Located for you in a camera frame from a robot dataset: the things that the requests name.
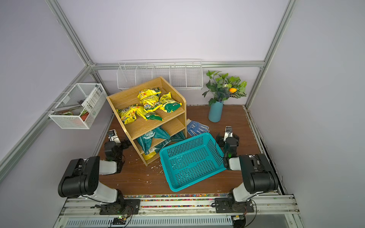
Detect yellow bag top back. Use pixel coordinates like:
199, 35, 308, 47
137, 87, 161, 106

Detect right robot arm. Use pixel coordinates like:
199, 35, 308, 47
216, 133, 279, 203

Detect blue dotted work gloves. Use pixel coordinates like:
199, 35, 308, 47
187, 119, 210, 137

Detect green orange fertilizer bag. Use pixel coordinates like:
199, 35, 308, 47
153, 131, 186, 154

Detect white wire wall rack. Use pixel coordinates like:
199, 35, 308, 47
117, 59, 203, 90

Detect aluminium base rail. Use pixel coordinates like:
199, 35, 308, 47
55, 193, 304, 228

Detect wooden two-tier shelf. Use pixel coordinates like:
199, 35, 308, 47
106, 77, 187, 166

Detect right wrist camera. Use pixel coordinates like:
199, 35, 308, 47
223, 126, 232, 141

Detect items in side basket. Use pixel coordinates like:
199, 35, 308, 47
60, 100, 89, 121

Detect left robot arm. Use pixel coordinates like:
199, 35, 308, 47
58, 140, 132, 204

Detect large green fertilizer bag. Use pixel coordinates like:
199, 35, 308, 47
137, 126, 171, 155

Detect yellow green bag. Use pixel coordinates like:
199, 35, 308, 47
159, 92, 182, 113
136, 106, 163, 121

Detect teal plastic basket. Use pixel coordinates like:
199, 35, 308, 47
159, 133, 226, 192

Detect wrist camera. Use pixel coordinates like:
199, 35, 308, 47
223, 126, 232, 141
107, 129, 121, 143

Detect yellow bag front left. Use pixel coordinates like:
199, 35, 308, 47
116, 104, 138, 124

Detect artificial green plant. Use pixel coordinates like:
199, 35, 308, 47
202, 70, 247, 106

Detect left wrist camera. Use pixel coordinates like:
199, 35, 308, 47
107, 129, 121, 143

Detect white wire side basket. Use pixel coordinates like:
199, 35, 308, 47
48, 83, 106, 129

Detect teal vase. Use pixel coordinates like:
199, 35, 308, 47
208, 101, 224, 123

